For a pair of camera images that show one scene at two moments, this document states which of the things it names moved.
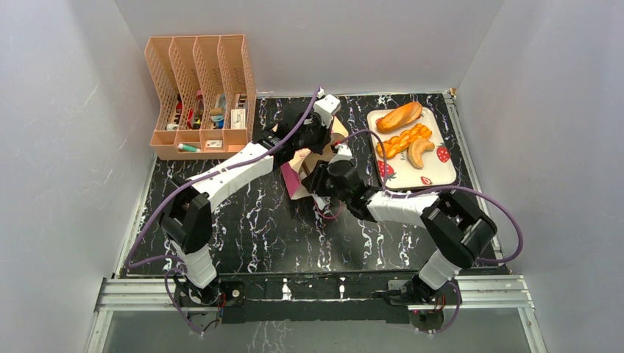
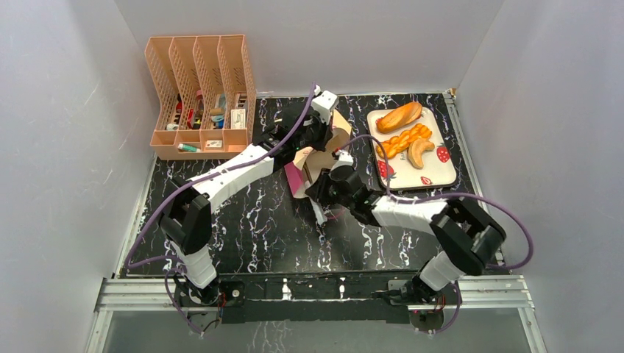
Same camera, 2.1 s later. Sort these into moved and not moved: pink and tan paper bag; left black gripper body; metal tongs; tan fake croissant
Moved: metal tongs
Not moved: pink and tan paper bag; left black gripper body; tan fake croissant
